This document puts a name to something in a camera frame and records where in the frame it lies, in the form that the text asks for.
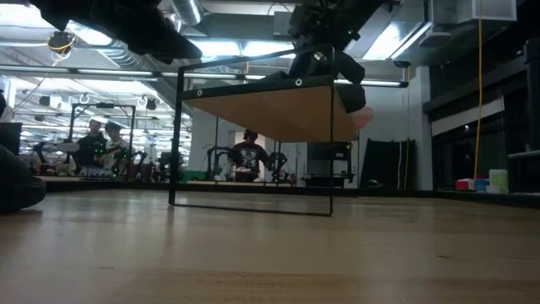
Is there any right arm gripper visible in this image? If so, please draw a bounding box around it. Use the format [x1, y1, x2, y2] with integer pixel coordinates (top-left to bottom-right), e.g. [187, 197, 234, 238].
[289, 0, 392, 85]

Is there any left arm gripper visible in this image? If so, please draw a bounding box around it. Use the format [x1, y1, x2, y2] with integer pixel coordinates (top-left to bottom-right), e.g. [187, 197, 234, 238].
[29, 0, 203, 65]

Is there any pink slide sandal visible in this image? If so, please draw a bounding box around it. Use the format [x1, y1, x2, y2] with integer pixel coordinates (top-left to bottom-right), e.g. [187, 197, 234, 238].
[348, 106, 375, 131]

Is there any wooden shelf black metal frame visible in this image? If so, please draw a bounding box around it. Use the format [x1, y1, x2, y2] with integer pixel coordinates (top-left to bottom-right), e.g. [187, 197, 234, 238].
[168, 44, 359, 218]

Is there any long ceiling tube lamp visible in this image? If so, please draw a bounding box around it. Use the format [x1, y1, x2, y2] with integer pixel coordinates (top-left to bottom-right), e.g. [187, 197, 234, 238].
[335, 79, 409, 89]

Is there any grey ceiling box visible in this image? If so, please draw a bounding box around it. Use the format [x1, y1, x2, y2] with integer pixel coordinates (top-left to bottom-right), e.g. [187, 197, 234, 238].
[273, 11, 296, 37]

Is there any black equipment cart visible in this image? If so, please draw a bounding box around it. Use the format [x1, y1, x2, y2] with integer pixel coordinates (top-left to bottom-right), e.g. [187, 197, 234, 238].
[305, 141, 355, 187]

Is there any black folded panel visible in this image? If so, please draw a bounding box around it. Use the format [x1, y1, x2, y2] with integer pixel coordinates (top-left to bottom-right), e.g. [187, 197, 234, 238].
[363, 138, 417, 190]

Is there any person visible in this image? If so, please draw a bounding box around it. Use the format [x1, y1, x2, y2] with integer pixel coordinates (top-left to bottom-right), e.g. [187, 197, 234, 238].
[77, 119, 109, 176]
[103, 121, 132, 176]
[229, 129, 271, 182]

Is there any black monitor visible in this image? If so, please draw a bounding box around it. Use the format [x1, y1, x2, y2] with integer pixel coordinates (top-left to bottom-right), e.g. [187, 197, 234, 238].
[0, 122, 23, 155]

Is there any pale green container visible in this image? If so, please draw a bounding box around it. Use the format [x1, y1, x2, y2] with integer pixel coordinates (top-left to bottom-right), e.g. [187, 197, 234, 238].
[489, 168, 510, 194]

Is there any silver ceiling duct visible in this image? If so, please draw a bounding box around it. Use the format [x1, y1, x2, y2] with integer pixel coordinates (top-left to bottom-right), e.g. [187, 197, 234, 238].
[170, 0, 203, 25]

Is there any black metal rig frame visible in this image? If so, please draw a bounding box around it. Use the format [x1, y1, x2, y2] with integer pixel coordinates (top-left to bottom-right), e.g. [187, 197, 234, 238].
[69, 103, 137, 178]

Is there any yellow cord reel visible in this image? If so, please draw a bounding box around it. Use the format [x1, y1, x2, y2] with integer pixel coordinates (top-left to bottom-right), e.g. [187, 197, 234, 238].
[46, 31, 78, 56]

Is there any yellow cable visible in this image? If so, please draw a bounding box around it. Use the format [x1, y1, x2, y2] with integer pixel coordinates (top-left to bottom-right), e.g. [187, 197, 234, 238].
[472, 0, 484, 181]

